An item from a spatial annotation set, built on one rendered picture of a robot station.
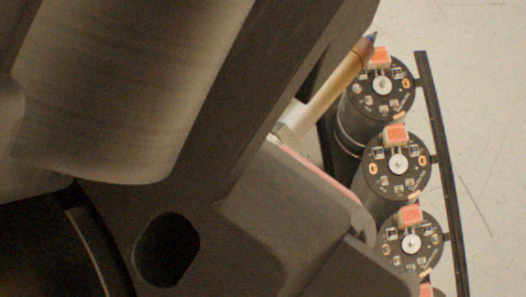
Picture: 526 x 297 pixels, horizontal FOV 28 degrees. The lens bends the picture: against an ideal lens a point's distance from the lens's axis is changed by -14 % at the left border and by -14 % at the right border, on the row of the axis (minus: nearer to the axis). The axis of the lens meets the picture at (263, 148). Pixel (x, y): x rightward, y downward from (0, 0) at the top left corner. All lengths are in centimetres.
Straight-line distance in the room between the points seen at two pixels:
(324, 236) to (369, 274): 3
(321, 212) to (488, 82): 31
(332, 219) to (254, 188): 2
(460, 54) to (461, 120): 3
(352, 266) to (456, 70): 30
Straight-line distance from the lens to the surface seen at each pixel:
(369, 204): 39
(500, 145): 46
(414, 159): 38
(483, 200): 45
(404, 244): 37
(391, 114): 39
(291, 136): 29
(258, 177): 16
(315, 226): 15
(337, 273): 18
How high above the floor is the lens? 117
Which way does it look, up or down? 71 degrees down
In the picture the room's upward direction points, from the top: 10 degrees clockwise
